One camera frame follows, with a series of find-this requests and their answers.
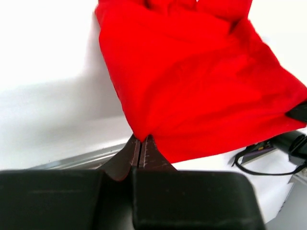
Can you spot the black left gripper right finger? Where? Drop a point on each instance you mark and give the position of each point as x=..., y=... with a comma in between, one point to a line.
x=150, y=157

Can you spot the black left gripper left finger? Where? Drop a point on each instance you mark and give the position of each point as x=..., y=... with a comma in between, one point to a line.
x=119, y=166

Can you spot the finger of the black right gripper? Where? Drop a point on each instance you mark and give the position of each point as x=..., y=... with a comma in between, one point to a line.
x=298, y=113

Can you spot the red t-shirt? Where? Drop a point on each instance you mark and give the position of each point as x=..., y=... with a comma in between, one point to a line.
x=195, y=75

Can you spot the aluminium table rail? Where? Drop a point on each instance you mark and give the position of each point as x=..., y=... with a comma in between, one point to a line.
x=83, y=161

